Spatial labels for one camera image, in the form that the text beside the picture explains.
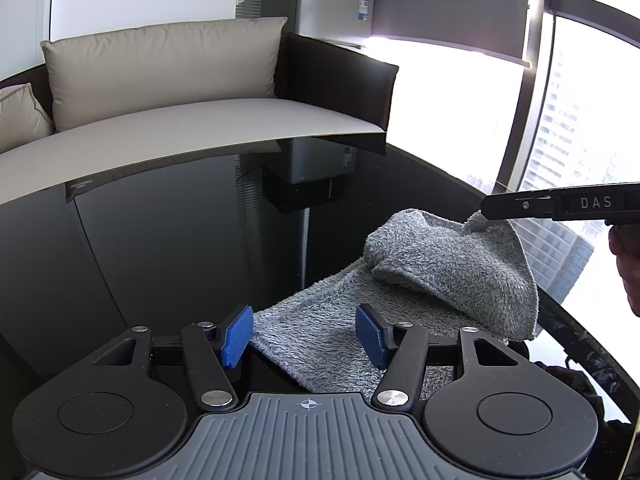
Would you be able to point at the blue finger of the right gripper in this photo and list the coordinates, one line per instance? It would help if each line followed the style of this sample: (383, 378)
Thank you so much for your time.
(506, 206)

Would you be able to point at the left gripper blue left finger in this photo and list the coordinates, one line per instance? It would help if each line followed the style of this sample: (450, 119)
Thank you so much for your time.
(233, 334)

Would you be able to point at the grey terry towel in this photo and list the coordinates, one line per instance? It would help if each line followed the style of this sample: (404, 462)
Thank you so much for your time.
(416, 268)

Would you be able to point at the person right hand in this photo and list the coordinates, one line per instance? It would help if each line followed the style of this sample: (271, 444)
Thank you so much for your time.
(624, 245)

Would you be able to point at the small beige side cushion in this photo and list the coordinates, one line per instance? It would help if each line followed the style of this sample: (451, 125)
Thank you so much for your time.
(23, 120)

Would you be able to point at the large beige back cushion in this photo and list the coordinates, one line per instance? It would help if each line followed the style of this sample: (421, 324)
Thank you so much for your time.
(110, 74)

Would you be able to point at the silver mini fridge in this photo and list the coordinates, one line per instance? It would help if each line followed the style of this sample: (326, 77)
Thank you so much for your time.
(344, 22)

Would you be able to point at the dark sofa with beige seat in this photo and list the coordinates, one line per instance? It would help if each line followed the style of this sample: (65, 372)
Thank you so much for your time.
(322, 90)

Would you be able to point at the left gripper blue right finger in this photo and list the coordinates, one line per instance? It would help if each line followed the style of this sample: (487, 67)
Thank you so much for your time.
(375, 335)

